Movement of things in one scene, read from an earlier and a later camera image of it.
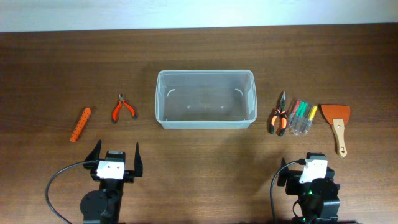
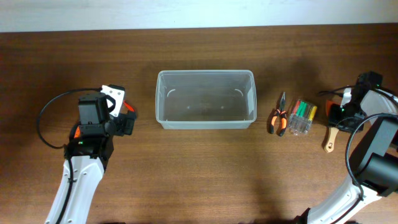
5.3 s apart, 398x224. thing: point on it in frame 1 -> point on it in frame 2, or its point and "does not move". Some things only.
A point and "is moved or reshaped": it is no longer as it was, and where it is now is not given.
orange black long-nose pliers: x=283 y=116 does not move
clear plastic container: x=202 y=99 does not move
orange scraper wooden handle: x=337 y=116 is moved or reshaped
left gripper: x=130 y=174 -> x=127 y=123
